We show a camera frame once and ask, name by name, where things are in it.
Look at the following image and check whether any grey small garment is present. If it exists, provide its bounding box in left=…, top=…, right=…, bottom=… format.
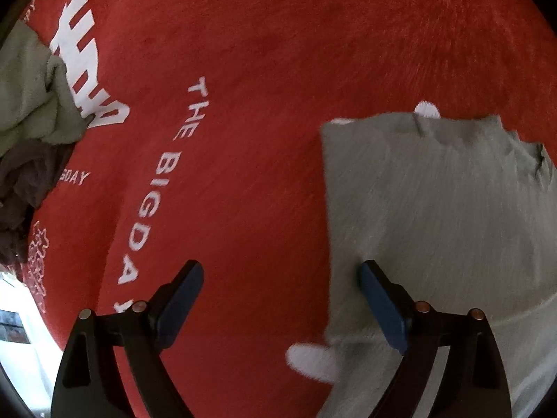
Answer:
left=320, top=113, right=556, bottom=417

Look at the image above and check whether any dark brown crumpled garment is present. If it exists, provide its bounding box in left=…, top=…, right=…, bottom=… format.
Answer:
left=1, top=140, right=74, bottom=265

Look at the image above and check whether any olive green crumpled garment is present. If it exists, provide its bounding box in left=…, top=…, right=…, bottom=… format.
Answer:
left=0, top=21, right=87, bottom=154

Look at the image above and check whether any red printed blanket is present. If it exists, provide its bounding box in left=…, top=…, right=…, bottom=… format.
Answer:
left=24, top=0, right=556, bottom=417

